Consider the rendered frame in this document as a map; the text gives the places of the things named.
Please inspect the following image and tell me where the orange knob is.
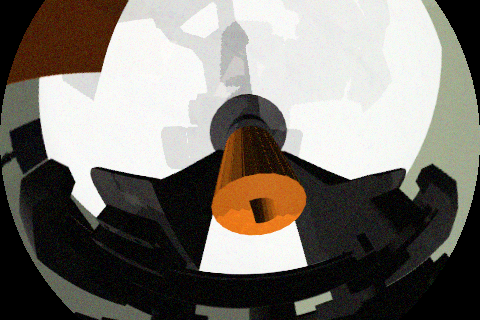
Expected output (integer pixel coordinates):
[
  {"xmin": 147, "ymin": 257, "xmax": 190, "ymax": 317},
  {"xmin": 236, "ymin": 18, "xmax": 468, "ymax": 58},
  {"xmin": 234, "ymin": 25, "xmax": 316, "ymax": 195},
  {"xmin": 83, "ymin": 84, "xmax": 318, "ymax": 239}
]
[{"xmin": 211, "ymin": 125, "xmax": 307, "ymax": 236}]

